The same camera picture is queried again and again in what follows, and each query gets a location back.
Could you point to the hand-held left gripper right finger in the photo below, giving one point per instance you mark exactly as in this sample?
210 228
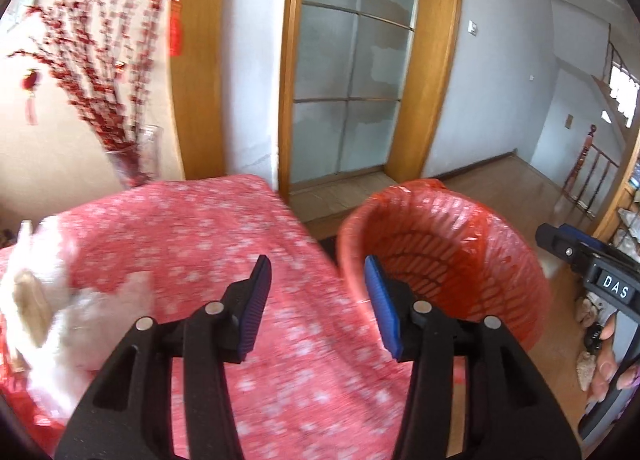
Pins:
382 310

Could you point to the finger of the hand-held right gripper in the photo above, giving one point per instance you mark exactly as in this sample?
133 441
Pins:
560 245
595 245

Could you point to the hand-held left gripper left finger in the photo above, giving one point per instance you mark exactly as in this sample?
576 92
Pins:
255 310

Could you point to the red waste basket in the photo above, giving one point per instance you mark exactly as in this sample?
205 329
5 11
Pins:
450 240

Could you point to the person's right hand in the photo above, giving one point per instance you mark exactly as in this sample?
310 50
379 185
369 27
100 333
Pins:
607 372

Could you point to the wooden display shelf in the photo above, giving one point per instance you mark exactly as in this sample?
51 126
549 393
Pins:
617 200

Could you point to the wooden stair railing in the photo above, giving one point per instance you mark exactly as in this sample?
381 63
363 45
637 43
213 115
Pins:
582 160

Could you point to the red floral tablecloth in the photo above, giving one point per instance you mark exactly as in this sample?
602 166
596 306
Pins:
200 240

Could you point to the clear plastic bag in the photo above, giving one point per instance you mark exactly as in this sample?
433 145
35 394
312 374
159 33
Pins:
100 320

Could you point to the clear glass vase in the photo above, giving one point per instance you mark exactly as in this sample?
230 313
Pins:
145 155

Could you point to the frosted glass door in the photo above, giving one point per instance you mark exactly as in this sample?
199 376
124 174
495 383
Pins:
350 65

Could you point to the red berry branches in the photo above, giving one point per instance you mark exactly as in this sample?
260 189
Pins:
100 90

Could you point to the small red lantern ornament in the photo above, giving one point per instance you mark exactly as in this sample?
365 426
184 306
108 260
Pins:
31 81

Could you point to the wooden door frame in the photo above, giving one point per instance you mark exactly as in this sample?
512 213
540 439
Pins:
425 90

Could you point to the wooden wall trim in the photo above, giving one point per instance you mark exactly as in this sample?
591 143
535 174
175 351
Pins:
200 90

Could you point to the small white light switch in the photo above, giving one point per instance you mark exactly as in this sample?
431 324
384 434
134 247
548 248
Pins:
472 27

